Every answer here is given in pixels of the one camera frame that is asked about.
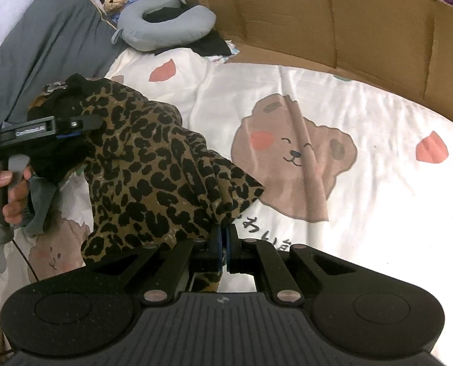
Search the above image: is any grey-blue cloth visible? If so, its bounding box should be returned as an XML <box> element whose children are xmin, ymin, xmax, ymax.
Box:
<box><xmin>22</xmin><ymin>177</ymin><xmax>66</xmax><ymax>238</ymax></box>

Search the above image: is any leopard print garment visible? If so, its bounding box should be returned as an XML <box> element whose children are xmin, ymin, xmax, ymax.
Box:
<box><xmin>32</xmin><ymin>78</ymin><xmax>266</xmax><ymax>295</ymax></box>

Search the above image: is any grey-blue neck pillow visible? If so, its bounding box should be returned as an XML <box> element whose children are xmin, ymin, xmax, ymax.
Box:
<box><xmin>111</xmin><ymin>0</ymin><xmax>217</xmax><ymax>52</ymax></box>

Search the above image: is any grey pillow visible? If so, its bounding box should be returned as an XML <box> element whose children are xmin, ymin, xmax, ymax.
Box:
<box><xmin>0</xmin><ymin>0</ymin><xmax>129</xmax><ymax>123</ymax></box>

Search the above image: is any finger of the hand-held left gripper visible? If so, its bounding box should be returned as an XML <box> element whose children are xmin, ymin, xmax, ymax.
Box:
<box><xmin>53</xmin><ymin>113</ymin><xmax>102</xmax><ymax>139</ymax></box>

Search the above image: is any person's left hand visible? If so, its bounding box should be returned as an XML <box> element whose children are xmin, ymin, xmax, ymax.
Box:
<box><xmin>0</xmin><ymin>167</ymin><xmax>34</xmax><ymax>225</ymax></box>

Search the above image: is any folded cardboard sheet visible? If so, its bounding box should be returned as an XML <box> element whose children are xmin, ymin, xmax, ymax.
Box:
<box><xmin>166</xmin><ymin>0</ymin><xmax>453</xmax><ymax>131</ymax></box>

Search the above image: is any white bear print blanket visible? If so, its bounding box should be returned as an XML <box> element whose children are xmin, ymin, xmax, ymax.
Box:
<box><xmin>2</xmin><ymin>46</ymin><xmax>453</xmax><ymax>360</ymax></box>

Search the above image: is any grey patterned cloth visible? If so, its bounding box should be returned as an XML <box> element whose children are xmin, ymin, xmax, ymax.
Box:
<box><xmin>41</xmin><ymin>81</ymin><xmax>69</xmax><ymax>94</ymax></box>

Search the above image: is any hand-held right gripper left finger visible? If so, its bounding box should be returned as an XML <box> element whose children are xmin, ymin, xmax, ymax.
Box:
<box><xmin>84</xmin><ymin>224</ymin><xmax>225</xmax><ymax>306</ymax></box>

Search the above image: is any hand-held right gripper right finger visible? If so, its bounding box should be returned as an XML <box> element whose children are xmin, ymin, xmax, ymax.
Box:
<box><xmin>226</xmin><ymin>224</ymin><xmax>359</xmax><ymax>307</ymax></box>

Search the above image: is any black cable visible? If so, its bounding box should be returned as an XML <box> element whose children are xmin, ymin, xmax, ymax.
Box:
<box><xmin>10</xmin><ymin>235</ymin><xmax>41</xmax><ymax>283</ymax></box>

